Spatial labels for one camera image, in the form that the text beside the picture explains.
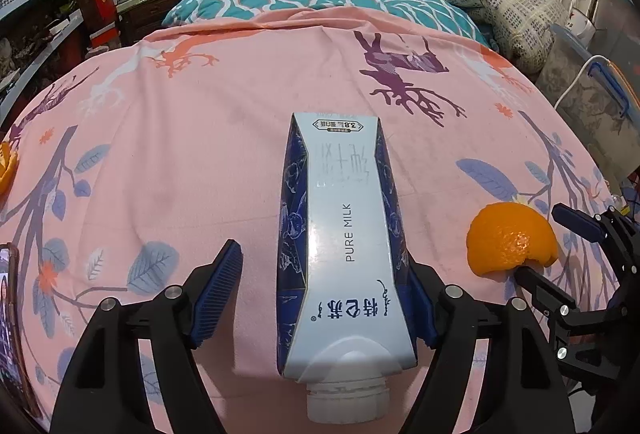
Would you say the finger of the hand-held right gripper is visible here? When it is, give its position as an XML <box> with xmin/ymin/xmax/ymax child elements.
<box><xmin>551</xmin><ymin>203</ymin><xmax>640</xmax><ymax>275</ymax></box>
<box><xmin>514</xmin><ymin>265</ymin><xmax>631</xmax><ymax>382</ymax></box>

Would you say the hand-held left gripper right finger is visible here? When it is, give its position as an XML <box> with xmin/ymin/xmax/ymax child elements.
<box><xmin>400</xmin><ymin>259</ymin><xmax>576</xmax><ymax>434</ymax></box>

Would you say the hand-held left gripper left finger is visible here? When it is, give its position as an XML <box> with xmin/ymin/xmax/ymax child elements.
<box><xmin>50</xmin><ymin>239</ymin><xmax>245</xmax><ymax>434</ymax></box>

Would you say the hollow orange peel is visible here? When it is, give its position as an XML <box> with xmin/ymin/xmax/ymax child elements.
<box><xmin>466</xmin><ymin>201</ymin><xmax>558</xmax><ymax>277</ymax></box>

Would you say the blue white milk carton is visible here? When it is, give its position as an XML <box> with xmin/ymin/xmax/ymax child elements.
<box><xmin>276</xmin><ymin>111</ymin><xmax>418</xmax><ymax>425</ymax></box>

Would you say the leaf print storage box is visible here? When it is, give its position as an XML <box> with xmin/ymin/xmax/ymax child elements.
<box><xmin>535</xmin><ymin>24</ymin><xmax>640</xmax><ymax>175</ymax></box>

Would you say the white board with orange edge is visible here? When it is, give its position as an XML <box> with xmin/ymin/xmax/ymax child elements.
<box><xmin>607</xmin><ymin>62</ymin><xmax>640</xmax><ymax>125</ymax></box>

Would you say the pink deer print bedsheet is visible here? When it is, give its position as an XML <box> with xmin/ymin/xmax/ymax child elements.
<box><xmin>0</xmin><ymin>7</ymin><xmax>626</xmax><ymax>434</ymax></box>

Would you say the white plastic appliance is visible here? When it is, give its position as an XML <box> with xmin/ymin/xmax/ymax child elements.
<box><xmin>567</xmin><ymin>9</ymin><xmax>598</xmax><ymax>42</ymax></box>

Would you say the beige patterned pillow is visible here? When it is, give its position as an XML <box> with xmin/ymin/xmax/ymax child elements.
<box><xmin>439</xmin><ymin>0</ymin><xmax>571</xmax><ymax>75</ymax></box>

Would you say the smartphone with lit screen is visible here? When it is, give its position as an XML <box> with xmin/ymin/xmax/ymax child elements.
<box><xmin>0</xmin><ymin>243</ymin><xmax>41</xmax><ymax>420</ymax></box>

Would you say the translucent plastic storage box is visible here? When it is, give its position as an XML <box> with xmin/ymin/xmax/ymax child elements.
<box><xmin>592</xmin><ymin>0</ymin><xmax>640</xmax><ymax>65</ymax></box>

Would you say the torn orange peel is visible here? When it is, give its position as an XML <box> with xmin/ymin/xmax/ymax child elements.
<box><xmin>0</xmin><ymin>139</ymin><xmax>20</xmax><ymax>195</ymax></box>

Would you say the dark wooden nightstand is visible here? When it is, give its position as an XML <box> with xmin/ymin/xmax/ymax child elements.
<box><xmin>117</xmin><ymin>0</ymin><xmax>171</xmax><ymax>45</ymax></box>

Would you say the red paper bag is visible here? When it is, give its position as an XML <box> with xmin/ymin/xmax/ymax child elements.
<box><xmin>82</xmin><ymin>0</ymin><xmax>121</xmax><ymax>52</ymax></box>

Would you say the white cable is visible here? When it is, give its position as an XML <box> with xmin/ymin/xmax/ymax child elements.
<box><xmin>550</xmin><ymin>54</ymin><xmax>608</xmax><ymax>115</ymax></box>

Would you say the cluttered metal wall shelf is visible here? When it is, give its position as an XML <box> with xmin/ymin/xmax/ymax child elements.
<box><xmin>0</xmin><ymin>0</ymin><xmax>126</xmax><ymax>125</ymax></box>

